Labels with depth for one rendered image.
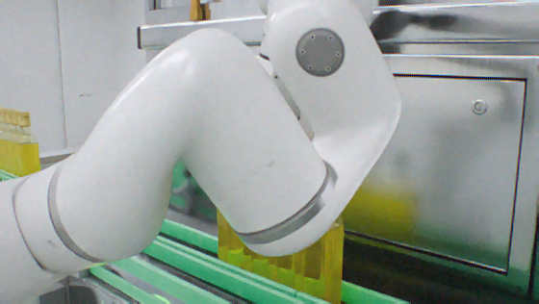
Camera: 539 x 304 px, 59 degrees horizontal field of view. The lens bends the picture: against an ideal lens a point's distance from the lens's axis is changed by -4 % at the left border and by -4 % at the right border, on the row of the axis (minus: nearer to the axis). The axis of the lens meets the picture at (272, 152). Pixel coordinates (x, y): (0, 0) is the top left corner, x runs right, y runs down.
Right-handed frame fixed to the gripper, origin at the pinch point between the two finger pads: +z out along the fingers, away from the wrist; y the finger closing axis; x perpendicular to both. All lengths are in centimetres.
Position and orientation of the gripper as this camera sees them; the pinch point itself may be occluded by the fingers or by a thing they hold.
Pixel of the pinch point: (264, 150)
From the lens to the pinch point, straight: 79.6
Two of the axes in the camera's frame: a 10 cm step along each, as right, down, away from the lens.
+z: -1.9, 9.2, 3.5
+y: -6.7, 1.4, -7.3
